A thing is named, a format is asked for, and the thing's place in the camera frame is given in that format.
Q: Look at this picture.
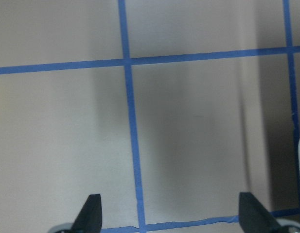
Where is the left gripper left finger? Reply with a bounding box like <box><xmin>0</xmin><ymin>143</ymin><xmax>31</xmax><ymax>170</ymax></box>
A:
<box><xmin>68</xmin><ymin>194</ymin><xmax>102</xmax><ymax>233</ymax></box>

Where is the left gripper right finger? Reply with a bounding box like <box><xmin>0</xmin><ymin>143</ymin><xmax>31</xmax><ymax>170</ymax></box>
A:
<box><xmin>238</xmin><ymin>192</ymin><xmax>285</xmax><ymax>233</ymax></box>

